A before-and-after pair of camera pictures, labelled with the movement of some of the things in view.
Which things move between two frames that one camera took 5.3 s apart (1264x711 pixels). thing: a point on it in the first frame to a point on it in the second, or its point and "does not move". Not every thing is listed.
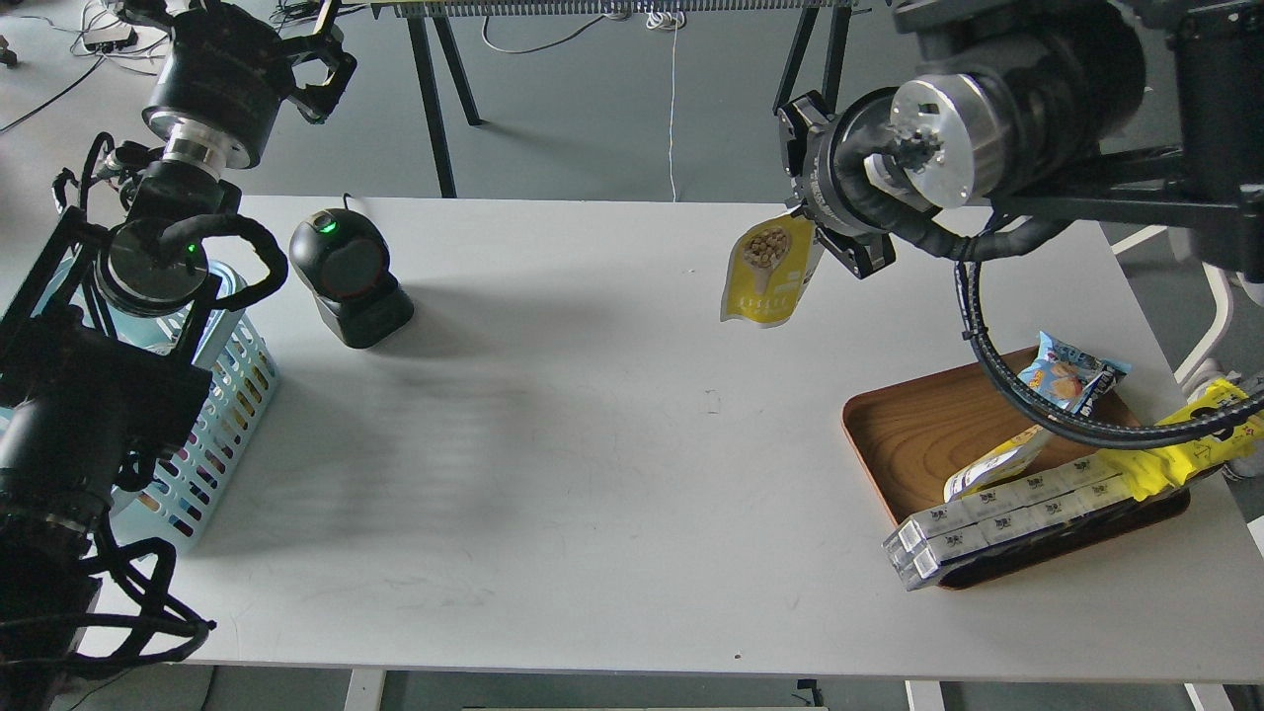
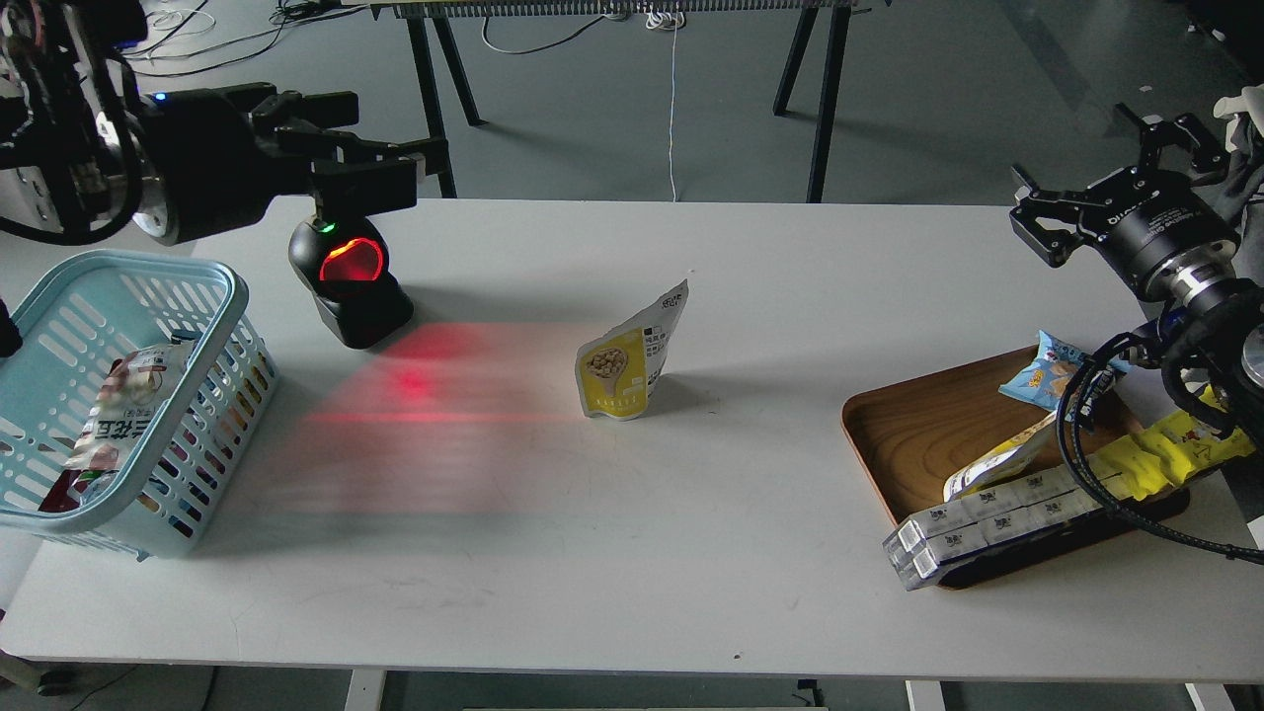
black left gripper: x=226 y=76 to x=219 y=164
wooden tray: x=909 y=436 does not move
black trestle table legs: x=426 y=26 does not move
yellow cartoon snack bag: x=1155 y=468 does not move
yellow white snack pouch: x=769 y=261 to x=617 y=371
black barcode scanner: x=344 y=259 does not move
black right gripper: x=852 y=172 to x=1158 y=229
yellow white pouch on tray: x=996 y=465 does not move
